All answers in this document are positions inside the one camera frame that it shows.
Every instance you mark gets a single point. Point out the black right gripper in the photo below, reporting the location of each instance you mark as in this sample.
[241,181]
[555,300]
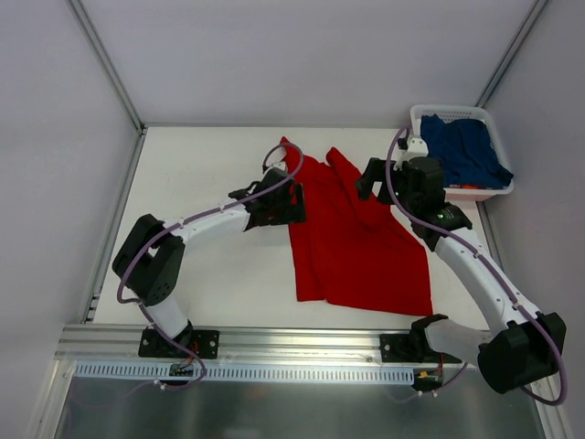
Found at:
[379,175]

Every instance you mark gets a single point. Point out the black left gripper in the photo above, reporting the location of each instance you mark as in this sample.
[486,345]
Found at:
[292,203]

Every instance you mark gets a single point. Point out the red t shirt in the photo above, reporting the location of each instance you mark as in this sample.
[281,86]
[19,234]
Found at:
[351,252]

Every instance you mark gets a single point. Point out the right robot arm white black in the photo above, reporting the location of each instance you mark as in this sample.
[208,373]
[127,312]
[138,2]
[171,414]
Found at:
[521,344]

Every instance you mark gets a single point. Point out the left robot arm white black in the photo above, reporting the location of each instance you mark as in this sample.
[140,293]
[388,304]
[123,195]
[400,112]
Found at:
[151,257]

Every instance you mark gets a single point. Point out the blue t shirt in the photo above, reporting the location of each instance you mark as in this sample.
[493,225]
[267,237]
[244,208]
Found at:
[464,149]

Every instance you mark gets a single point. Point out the white plastic laundry basket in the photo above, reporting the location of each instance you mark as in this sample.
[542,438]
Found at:
[450,113]

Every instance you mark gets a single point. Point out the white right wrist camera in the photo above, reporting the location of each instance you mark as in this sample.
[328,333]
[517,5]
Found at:
[410,147]

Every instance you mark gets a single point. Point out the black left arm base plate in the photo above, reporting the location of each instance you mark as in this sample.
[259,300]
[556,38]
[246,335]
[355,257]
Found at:
[203,342]

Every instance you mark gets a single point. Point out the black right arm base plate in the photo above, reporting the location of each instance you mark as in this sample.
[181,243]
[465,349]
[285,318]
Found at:
[395,347]

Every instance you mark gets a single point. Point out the aluminium mounting rail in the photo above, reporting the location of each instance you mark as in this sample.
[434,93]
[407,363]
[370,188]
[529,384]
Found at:
[238,345]

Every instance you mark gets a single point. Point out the white slotted cable duct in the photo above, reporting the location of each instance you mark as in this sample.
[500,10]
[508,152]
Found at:
[246,373]

